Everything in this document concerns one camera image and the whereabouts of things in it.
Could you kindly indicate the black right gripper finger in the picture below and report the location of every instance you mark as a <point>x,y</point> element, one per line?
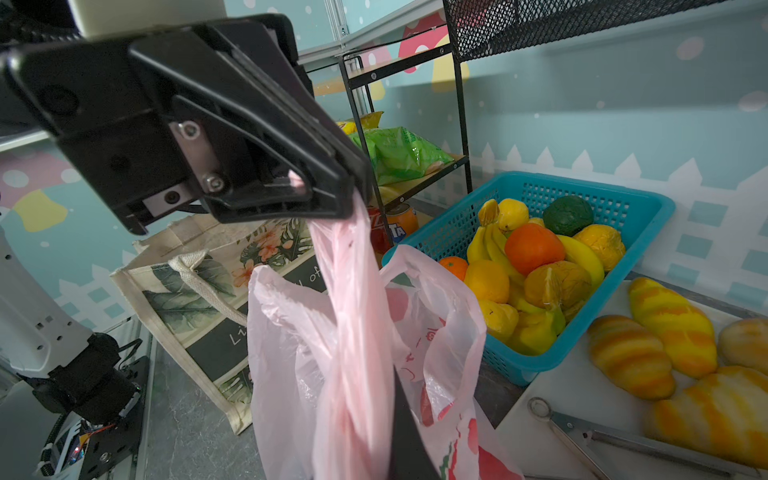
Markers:
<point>409,459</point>

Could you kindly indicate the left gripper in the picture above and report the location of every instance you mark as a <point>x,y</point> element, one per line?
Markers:
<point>215,118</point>

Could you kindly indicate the pink plastic grocery bag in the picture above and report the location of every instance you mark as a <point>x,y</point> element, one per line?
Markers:
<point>323,363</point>

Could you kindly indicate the beige canvas tote bag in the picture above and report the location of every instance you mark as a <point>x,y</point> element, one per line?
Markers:
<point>188,285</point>

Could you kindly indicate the yellow chips bag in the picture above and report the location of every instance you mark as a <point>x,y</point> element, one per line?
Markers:
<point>367,122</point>

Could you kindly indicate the green snack bag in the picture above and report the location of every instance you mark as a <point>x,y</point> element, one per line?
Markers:
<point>398,155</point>

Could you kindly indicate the orange soda can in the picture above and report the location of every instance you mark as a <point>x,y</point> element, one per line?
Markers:
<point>403,221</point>

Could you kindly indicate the banana bunch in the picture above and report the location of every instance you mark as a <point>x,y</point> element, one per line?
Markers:
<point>527,313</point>

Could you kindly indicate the orange tangerine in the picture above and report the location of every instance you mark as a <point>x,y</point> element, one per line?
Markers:
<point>456,266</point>

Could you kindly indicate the orange tomato fruit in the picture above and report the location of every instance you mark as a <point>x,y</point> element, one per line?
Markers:
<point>532,246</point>

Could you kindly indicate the striped bread roll front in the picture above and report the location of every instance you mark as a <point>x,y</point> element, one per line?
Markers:
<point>631,357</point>

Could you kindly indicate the green avocado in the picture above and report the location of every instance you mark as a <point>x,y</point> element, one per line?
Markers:
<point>568,215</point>

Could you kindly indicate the striped yellow bread roll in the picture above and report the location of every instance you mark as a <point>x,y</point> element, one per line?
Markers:
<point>686,333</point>

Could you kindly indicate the long striped croissant bread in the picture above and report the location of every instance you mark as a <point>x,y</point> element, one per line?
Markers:
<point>724,415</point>

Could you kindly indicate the teal plastic fruit basket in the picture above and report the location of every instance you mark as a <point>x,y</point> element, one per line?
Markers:
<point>638,216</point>

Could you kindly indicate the round beige bread bun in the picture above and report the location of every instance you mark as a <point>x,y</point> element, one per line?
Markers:
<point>744,343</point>

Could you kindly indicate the wooden black-frame shelf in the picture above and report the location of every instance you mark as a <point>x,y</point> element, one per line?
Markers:
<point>422,99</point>

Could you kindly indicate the black mesh wall basket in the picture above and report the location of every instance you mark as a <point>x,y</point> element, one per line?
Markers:
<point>483,28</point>

